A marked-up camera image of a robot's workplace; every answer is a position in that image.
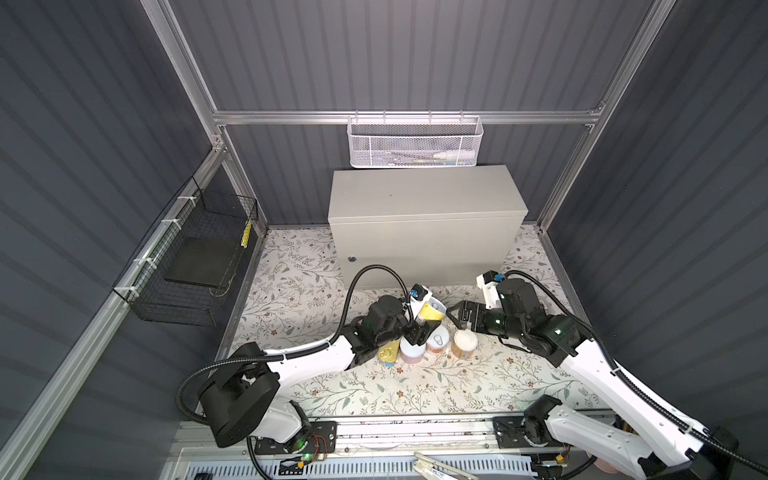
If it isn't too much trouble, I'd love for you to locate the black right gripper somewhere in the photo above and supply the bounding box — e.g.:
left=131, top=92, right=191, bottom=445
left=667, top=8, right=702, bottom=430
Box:
left=444, top=298, right=522, bottom=340

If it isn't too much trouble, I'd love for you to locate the yellow can pull-tab lid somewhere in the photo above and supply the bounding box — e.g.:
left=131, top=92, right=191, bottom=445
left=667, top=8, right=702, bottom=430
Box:
left=418, top=298, right=446, bottom=322

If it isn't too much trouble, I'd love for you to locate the yellow orange can plastic lid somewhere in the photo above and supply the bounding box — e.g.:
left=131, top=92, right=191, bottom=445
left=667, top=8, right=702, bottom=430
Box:
left=451, top=330, right=479, bottom=360

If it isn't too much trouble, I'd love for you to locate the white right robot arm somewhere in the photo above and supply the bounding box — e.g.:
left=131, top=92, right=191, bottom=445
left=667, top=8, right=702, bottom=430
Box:
left=447, top=271, right=738, bottom=479

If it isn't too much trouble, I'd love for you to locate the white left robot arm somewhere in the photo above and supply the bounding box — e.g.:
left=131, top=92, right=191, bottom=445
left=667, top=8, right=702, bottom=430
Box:
left=198, top=293, right=445, bottom=453

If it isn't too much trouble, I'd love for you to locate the pink can white lid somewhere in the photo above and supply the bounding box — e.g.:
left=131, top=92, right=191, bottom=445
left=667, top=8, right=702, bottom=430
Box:
left=426, top=325, right=451, bottom=354

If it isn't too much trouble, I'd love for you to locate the pink can pull-tab lid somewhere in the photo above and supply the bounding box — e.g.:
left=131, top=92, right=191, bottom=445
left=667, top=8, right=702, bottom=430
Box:
left=399, top=337, right=427, bottom=364

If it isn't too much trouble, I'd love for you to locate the gold rectangular tin can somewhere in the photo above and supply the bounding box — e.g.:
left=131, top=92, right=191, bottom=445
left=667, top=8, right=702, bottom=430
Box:
left=377, top=339, right=400, bottom=367

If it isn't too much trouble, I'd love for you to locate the grey metal cabinet box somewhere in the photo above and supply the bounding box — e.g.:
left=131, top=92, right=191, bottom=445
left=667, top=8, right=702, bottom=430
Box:
left=328, top=165, right=528, bottom=287

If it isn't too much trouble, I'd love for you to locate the yellow tag on basket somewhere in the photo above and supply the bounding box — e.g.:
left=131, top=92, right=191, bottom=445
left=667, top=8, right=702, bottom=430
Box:
left=240, top=220, right=252, bottom=249

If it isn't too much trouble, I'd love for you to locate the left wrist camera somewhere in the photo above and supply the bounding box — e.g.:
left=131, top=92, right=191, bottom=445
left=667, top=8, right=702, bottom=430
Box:
left=409, top=283, right=433, bottom=318

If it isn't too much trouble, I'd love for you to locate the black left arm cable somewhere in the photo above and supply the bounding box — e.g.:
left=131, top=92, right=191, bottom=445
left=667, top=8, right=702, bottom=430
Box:
left=175, top=263, right=412, bottom=426

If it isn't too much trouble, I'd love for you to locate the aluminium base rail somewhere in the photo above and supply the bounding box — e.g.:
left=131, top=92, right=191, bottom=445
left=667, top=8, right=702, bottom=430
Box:
left=173, top=410, right=619, bottom=480

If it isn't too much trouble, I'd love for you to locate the white wire mesh basket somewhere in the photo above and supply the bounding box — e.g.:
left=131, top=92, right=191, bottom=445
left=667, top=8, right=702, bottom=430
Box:
left=346, top=114, right=484, bottom=169

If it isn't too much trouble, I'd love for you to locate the black wire basket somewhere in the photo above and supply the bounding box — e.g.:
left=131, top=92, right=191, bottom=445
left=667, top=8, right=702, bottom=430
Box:
left=113, top=181, right=258, bottom=327

